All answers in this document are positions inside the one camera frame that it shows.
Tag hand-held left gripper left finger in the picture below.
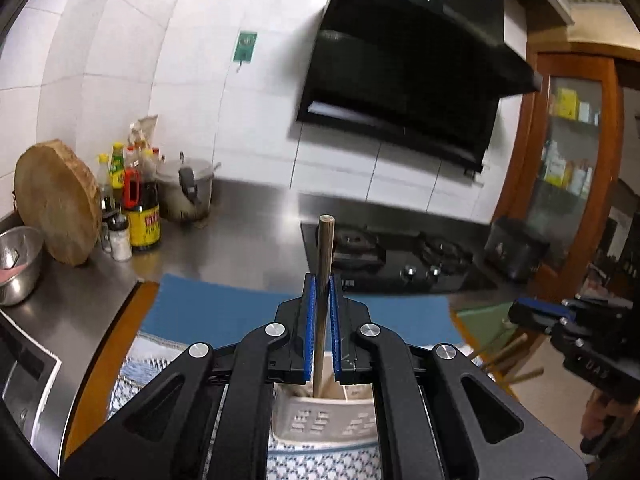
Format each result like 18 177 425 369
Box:
62 274 318 480

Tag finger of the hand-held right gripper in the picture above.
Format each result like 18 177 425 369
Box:
517 298 640 322
508 306 640 406

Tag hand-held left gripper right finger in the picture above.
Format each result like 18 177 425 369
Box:
327 274 588 480

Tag cream plastic chopstick holder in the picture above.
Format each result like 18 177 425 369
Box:
270 350 381 448

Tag person's right hand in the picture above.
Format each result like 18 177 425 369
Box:
581 391 617 455

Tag green base cabinet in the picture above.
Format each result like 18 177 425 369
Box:
457 305 521 361

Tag black countertop appliance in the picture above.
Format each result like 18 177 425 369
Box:
484 217 551 281

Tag black gas stove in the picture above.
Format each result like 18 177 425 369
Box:
300 222 498 295

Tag blue patterned woven table mat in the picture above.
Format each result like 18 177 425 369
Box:
107 272 463 480

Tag wooden glass-door cabinet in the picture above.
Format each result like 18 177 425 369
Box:
492 50 631 301

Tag steel pressure cooker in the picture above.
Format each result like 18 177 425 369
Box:
155 152 221 223

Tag cluster of condiment bottles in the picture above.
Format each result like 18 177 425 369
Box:
96 115 163 263

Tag assorted small boxes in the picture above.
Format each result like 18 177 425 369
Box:
540 87 601 196

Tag black range hood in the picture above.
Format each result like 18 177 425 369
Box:
296 0 543 173

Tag round wooden chopping board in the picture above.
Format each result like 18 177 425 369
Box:
14 139 102 267

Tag steel colander bowl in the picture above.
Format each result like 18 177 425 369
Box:
0 226 45 307

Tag green wall hook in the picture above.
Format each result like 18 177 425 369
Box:
234 31 258 72

